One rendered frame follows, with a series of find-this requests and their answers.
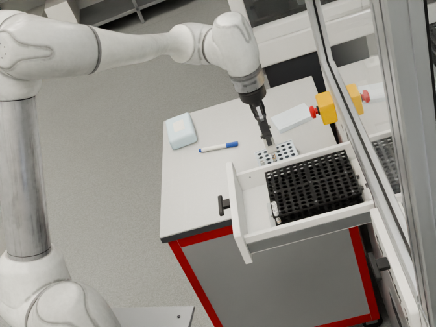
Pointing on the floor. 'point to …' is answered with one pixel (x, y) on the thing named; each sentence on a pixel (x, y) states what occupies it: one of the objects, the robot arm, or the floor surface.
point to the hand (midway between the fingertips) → (268, 141)
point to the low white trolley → (206, 280)
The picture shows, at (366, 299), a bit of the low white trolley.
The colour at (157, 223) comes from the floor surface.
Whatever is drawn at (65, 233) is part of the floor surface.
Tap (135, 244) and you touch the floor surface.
